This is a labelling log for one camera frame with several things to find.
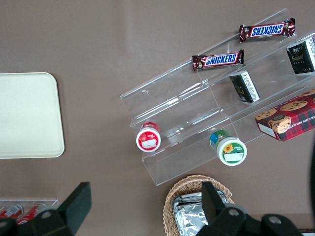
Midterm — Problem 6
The red cola bottle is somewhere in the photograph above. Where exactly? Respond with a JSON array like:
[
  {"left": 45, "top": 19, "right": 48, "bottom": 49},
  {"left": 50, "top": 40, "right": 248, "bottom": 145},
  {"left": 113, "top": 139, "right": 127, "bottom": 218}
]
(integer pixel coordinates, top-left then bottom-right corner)
[
  {"left": 0, "top": 203, "right": 25, "bottom": 220},
  {"left": 16, "top": 203, "right": 49, "bottom": 226}
]

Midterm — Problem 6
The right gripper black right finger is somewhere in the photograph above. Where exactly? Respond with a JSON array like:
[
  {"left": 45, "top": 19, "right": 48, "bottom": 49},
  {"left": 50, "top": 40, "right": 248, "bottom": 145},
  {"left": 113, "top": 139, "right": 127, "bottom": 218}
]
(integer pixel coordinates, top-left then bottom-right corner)
[{"left": 198, "top": 181, "right": 248, "bottom": 236}]

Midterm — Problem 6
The light tan wicker basket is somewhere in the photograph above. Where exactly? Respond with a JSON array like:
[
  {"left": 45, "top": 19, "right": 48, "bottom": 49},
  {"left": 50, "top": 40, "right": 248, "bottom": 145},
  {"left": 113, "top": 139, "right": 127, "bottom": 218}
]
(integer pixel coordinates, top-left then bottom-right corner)
[{"left": 162, "top": 174, "right": 233, "bottom": 236}]

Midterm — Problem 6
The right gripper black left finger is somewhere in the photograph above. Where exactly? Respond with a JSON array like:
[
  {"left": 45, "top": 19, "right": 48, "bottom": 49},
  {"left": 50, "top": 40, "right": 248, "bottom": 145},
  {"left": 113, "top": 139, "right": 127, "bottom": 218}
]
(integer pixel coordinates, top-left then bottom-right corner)
[{"left": 31, "top": 181, "right": 92, "bottom": 236}]

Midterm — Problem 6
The black tea box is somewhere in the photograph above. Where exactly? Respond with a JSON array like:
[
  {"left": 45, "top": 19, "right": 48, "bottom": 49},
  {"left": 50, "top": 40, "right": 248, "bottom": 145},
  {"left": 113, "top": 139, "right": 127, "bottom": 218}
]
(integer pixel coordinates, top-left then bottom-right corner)
[
  {"left": 229, "top": 70, "right": 261, "bottom": 105},
  {"left": 286, "top": 36, "right": 315, "bottom": 75}
]

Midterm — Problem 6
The cream plastic tray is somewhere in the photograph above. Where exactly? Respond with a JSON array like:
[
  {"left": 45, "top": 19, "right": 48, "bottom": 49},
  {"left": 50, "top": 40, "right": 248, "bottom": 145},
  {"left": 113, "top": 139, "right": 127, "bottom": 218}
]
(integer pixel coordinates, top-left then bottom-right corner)
[{"left": 0, "top": 72, "right": 65, "bottom": 160}]

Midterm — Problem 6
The red lidded jar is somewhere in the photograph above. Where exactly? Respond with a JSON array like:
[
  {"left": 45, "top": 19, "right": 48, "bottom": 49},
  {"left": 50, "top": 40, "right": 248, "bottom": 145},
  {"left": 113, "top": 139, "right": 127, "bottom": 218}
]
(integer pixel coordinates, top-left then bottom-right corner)
[{"left": 135, "top": 121, "right": 162, "bottom": 153}]

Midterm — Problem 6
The Snickers chocolate bar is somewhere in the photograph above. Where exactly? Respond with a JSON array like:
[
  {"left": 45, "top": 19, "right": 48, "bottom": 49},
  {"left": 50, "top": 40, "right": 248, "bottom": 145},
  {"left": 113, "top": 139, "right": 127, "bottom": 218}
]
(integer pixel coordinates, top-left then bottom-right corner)
[
  {"left": 239, "top": 18, "right": 296, "bottom": 44},
  {"left": 191, "top": 49, "right": 246, "bottom": 72}
]

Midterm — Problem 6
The clear acrylic bottle rack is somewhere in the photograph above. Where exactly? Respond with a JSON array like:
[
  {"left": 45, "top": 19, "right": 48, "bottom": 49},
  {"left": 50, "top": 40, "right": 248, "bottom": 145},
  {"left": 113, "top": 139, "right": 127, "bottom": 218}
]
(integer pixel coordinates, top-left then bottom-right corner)
[{"left": 0, "top": 198, "right": 60, "bottom": 222}]

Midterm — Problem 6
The clear acrylic stepped shelf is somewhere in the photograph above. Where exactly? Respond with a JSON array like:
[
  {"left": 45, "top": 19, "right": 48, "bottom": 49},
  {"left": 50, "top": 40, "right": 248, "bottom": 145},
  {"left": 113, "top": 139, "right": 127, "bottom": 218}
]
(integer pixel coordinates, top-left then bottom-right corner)
[{"left": 120, "top": 8, "right": 315, "bottom": 187}]

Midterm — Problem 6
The red plaid cookie box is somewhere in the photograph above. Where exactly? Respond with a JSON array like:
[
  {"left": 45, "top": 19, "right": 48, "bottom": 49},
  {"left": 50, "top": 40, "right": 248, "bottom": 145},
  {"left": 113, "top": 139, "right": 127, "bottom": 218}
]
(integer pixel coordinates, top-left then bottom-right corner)
[{"left": 254, "top": 88, "right": 315, "bottom": 142}]

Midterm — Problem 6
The green sunflower lidded jar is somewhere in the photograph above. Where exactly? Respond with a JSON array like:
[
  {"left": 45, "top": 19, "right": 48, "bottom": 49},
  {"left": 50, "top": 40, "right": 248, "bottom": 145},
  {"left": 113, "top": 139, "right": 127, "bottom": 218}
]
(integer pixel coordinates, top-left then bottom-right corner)
[{"left": 209, "top": 129, "right": 248, "bottom": 167}]

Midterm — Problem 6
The foil wrapped pack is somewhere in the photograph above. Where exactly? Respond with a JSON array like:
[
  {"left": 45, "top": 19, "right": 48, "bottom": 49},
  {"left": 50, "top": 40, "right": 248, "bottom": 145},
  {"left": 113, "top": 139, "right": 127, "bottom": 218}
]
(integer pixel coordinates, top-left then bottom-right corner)
[{"left": 171, "top": 191, "right": 229, "bottom": 236}]

